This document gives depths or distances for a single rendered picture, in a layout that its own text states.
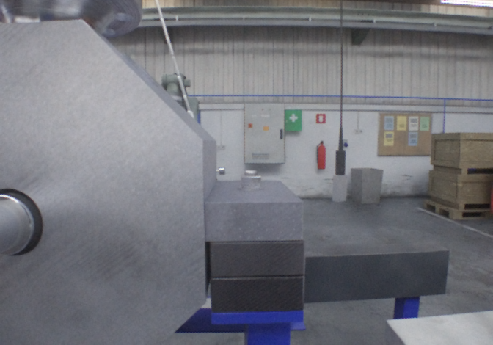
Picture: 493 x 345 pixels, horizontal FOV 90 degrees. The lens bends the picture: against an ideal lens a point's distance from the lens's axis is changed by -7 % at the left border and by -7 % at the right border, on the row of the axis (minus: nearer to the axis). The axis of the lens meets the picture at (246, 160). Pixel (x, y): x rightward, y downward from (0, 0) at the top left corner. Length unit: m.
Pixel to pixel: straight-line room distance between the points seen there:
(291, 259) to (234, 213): 0.09
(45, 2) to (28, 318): 0.41
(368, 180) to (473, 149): 1.74
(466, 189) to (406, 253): 4.33
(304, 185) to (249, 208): 5.45
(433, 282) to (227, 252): 0.75
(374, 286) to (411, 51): 6.32
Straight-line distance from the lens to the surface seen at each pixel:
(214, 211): 0.33
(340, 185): 1.31
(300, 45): 6.04
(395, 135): 6.40
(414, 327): 0.58
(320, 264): 0.81
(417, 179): 6.76
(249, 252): 0.35
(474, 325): 0.64
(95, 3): 0.47
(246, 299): 0.37
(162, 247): 0.35
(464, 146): 5.10
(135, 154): 0.33
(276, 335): 0.43
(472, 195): 5.27
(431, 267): 0.97
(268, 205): 0.33
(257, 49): 5.95
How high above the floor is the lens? 1.18
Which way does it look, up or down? 4 degrees down
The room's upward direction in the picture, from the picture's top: straight up
